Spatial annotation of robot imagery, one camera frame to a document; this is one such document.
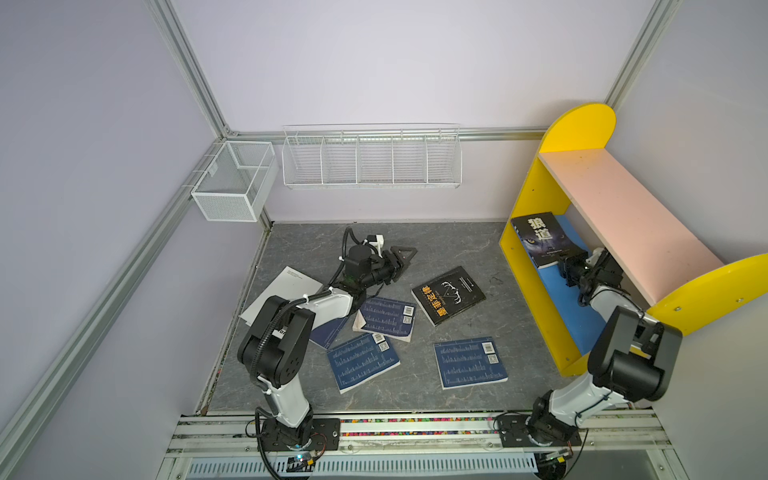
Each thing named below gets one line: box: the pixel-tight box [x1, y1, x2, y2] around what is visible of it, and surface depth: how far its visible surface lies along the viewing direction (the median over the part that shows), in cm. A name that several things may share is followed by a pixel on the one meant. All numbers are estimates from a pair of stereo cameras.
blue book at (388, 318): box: [352, 298, 417, 342], surface depth 94 cm
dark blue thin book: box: [310, 317, 348, 350], surface depth 91 cm
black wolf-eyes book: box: [511, 212, 588, 269], surface depth 97 cm
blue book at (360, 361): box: [327, 333, 401, 395], surface depth 86 cm
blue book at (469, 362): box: [433, 336, 509, 390], surface depth 86 cm
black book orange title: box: [411, 266, 487, 327], surface depth 100 cm
